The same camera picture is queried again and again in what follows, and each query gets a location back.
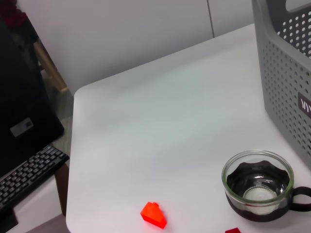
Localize glass teacup black sleeve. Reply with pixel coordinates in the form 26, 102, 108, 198
221, 150, 311, 223

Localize grey perforated storage basket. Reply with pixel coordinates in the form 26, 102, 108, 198
251, 0, 311, 158

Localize orange red slope brick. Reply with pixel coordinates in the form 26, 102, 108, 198
140, 201, 168, 229

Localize wooden chair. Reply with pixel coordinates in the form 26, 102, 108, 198
33, 38, 71, 94

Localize black computer monitor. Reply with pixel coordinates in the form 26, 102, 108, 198
0, 14, 65, 182

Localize black keyboard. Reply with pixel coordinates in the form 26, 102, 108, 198
0, 144, 70, 212

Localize dark red cloth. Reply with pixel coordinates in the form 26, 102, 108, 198
0, 0, 29, 31

